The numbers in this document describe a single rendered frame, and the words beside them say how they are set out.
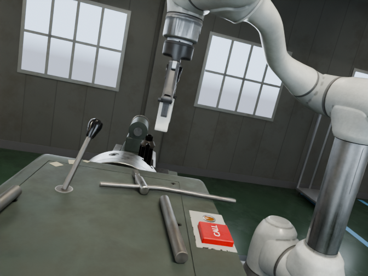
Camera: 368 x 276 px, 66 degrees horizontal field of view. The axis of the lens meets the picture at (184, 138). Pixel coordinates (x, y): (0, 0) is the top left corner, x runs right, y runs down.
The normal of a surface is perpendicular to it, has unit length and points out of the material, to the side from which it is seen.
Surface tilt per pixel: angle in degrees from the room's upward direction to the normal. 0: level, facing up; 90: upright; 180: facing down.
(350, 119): 100
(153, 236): 0
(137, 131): 90
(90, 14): 90
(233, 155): 90
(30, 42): 90
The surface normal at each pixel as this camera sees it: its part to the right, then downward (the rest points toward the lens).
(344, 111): -0.91, 0.07
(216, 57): 0.17, 0.25
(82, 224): 0.21, -0.95
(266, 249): -0.79, -0.22
